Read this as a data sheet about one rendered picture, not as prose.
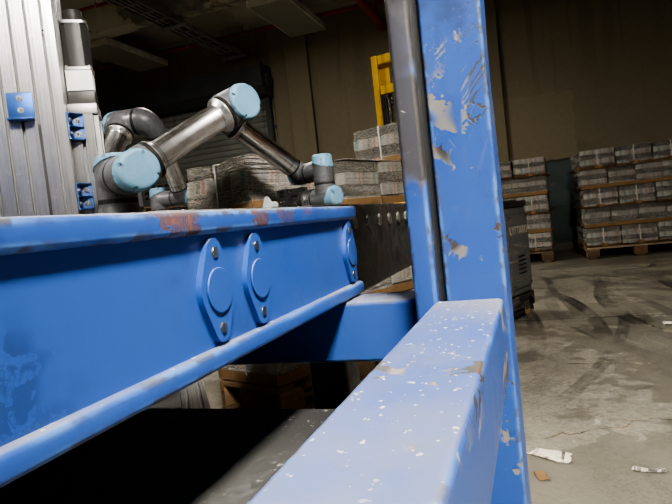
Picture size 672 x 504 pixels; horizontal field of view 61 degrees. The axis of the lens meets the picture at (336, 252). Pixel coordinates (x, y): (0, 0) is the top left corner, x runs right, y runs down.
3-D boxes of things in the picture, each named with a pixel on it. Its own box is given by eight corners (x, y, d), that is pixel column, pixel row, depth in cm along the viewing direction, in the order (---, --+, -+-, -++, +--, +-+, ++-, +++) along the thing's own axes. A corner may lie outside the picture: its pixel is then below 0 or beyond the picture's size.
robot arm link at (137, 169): (117, 204, 168) (247, 117, 197) (136, 199, 157) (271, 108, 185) (92, 168, 164) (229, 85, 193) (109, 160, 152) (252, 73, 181)
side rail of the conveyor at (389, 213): (447, 239, 191) (444, 203, 191) (464, 237, 190) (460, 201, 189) (283, 315, 65) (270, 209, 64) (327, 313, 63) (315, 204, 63)
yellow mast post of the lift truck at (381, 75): (396, 315, 396) (369, 57, 387) (403, 312, 403) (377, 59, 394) (408, 315, 390) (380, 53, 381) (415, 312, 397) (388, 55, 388)
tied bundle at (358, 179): (289, 216, 294) (284, 171, 292) (325, 213, 317) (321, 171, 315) (348, 209, 270) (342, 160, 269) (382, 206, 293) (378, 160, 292)
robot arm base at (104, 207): (92, 234, 165) (88, 200, 165) (98, 235, 180) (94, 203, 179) (147, 228, 170) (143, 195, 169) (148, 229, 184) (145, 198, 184)
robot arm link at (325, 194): (343, 182, 207) (346, 206, 208) (320, 186, 214) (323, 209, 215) (329, 182, 201) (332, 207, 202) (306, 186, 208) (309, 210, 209)
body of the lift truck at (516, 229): (412, 324, 406) (400, 211, 402) (449, 309, 448) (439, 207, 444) (506, 327, 361) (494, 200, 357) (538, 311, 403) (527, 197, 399)
